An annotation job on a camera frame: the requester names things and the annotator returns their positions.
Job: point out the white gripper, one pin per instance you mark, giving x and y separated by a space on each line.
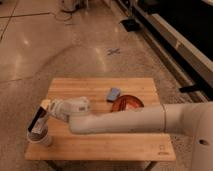
62 109

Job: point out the black red boxed eraser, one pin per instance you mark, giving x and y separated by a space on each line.
38 122

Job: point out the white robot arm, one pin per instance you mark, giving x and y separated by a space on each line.
189 119

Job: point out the white ceramic cup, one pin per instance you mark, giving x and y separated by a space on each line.
43 138

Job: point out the wooden folding table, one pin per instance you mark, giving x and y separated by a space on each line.
152 148

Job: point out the blue sponge block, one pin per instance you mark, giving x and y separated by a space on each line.
113 94

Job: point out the orange bowl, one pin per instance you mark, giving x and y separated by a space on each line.
126 102

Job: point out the black floor plate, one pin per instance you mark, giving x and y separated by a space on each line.
130 25

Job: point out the white base with cables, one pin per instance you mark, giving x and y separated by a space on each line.
70 6

